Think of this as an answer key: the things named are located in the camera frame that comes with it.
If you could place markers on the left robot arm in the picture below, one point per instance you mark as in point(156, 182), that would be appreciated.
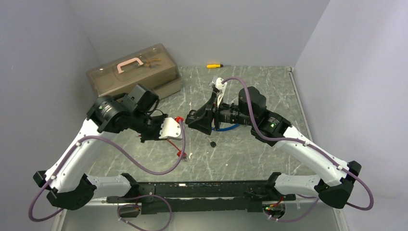
point(68, 185)

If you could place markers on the black padlock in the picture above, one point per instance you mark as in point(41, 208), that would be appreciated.
point(190, 117)

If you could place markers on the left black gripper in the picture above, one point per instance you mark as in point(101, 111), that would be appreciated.
point(155, 136)

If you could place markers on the aluminium frame rail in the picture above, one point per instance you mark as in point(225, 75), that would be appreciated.
point(221, 192)

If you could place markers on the red cable lock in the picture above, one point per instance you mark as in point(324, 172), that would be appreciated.
point(179, 151)

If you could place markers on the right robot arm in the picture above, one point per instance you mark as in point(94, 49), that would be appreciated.
point(333, 179)

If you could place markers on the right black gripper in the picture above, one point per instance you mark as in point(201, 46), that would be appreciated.
point(203, 123)

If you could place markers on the blue cable lock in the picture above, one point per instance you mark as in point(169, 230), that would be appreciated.
point(227, 128)

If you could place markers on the black headed key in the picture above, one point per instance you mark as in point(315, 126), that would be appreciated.
point(213, 144)

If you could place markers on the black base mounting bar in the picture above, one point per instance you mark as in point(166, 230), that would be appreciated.
point(160, 204)

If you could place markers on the yellow handled screwdriver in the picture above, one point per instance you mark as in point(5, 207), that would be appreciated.
point(214, 66)

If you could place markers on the brown translucent tool box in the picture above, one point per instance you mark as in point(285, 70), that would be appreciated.
point(152, 67)

